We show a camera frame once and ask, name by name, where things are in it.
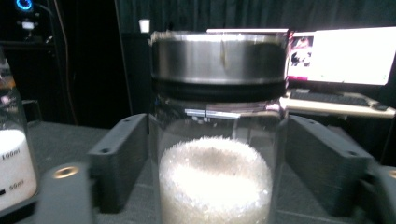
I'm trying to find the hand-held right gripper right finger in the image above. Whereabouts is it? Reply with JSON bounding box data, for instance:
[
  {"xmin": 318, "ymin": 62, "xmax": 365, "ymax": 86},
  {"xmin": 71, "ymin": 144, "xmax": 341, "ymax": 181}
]
[{"xmin": 284, "ymin": 114, "xmax": 375, "ymax": 217}]

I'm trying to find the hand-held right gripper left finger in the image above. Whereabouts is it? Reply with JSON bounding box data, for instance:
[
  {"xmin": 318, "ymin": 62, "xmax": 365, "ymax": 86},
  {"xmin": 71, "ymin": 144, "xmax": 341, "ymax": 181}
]
[{"xmin": 88, "ymin": 113, "xmax": 149, "ymax": 215}]

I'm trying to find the black two-tier shelf rack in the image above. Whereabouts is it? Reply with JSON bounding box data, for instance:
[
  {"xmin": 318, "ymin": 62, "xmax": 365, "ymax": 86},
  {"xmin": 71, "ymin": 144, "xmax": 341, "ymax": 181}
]
[{"xmin": 0, "ymin": 119, "xmax": 396, "ymax": 224}]

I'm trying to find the glass jar with coarse crystals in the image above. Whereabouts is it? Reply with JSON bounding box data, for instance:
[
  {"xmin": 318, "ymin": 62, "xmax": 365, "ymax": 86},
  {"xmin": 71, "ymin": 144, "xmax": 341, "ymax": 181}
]
[{"xmin": 148, "ymin": 30, "xmax": 290, "ymax": 224}]

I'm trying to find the glass jar with fine powder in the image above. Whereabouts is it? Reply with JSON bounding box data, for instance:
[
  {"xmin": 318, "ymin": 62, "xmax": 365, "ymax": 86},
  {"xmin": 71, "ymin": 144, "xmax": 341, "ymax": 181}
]
[{"xmin": 0, "ymin": 46, "xmax": 40, "ymax": 213}]

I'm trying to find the wooden desk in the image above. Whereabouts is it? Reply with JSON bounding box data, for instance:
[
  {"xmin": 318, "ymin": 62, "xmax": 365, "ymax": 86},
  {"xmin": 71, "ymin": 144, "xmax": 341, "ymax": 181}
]
[{"xmin": 279, "ymin": 89, "xmax": 396, "ymax": 119}]

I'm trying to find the black keyboard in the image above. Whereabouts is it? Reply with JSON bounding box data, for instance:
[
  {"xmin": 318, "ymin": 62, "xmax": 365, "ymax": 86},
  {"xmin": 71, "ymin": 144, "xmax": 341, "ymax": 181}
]
[{"xmin": 289, "ymin": 89, "xmax": 372, "ymax": 107}]

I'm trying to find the black computer mouse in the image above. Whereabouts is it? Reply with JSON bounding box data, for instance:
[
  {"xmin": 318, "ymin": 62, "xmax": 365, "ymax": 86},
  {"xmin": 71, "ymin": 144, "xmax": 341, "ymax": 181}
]
[{"xmin": 371, "ymin": 102, "xmax": 390, "ymax": 112}]

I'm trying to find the lit computer monitor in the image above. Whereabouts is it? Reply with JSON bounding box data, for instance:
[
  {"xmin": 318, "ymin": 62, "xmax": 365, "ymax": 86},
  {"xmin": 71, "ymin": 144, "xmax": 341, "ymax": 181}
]
[{"xmin": 285, "ymin": 25, "xmax": 396, "ymax": 87}]

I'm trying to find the small white cup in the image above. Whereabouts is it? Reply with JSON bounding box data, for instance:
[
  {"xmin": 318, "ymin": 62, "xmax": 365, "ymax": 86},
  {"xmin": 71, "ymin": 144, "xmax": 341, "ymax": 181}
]
[{"xmin": 138, "ymin": 19, "xmax": 151, "ymax": 34}]

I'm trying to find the dark curtain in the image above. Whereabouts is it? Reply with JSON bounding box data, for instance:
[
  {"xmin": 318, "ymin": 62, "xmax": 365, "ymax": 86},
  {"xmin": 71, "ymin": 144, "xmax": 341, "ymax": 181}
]
[{"xmin": 114, "ymin": 0, "xmax": 396, "ymax": 34}]

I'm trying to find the thin hanging cable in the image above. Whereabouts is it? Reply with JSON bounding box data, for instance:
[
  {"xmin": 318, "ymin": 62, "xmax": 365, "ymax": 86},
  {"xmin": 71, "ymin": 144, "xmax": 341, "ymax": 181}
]
[{"xmin": 51, "ymin": 0, "xmax": 78, "ymax": 126}]

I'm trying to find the device with blue ring light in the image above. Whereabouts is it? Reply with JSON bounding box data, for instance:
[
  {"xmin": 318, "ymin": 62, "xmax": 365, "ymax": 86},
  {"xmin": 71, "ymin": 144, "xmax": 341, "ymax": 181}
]
[{"xmin": 14, "ymin": 0, "xmax": 35, "ymax": 13}]

